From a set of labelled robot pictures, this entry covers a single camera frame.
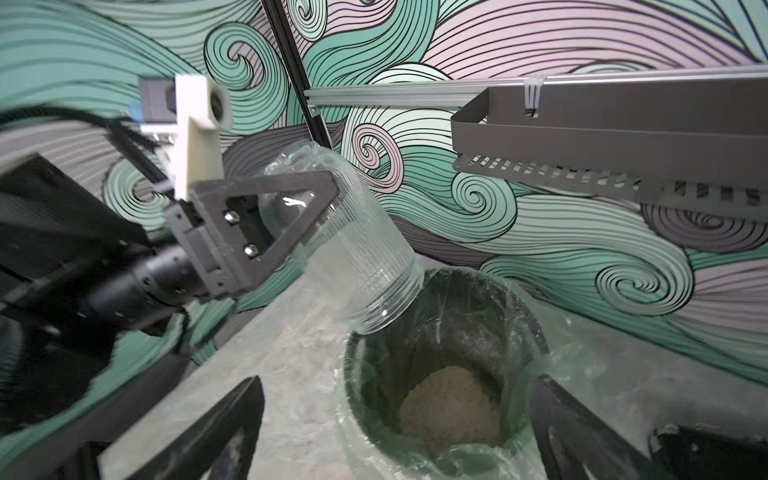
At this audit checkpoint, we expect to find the clear plastic bin liner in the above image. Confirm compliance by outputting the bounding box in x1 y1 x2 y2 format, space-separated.
332 266 607 480

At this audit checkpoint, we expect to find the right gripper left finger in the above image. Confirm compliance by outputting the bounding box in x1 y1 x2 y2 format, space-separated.
130 376 265 479

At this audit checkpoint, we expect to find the black trash bin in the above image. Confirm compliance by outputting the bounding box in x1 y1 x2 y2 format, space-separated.
341 266 550 469

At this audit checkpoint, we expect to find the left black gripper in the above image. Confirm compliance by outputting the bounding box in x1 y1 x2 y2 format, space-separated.
163 171 339 300

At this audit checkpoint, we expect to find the left black corrugated cable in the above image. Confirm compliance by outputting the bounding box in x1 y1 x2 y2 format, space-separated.
0 104 175 193

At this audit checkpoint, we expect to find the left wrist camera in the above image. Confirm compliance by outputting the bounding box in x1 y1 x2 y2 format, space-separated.
135 74 234 201

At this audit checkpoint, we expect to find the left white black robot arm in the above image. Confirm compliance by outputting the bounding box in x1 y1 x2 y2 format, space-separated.
1 154 339 434

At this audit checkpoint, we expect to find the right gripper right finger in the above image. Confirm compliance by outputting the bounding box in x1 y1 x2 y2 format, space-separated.
528 375 673 479

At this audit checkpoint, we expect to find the poured oatmeal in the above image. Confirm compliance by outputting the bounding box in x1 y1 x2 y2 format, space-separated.
399 366 501 456

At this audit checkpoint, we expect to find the aluminium wall rail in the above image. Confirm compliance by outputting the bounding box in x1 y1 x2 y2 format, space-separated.
304 64 767 108

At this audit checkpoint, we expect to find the black wall shelf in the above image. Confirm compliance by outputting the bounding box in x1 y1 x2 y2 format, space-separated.
451 77 767 222

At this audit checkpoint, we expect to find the glass oatmeal jar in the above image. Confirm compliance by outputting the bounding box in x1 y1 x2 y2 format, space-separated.
257 141 424 335

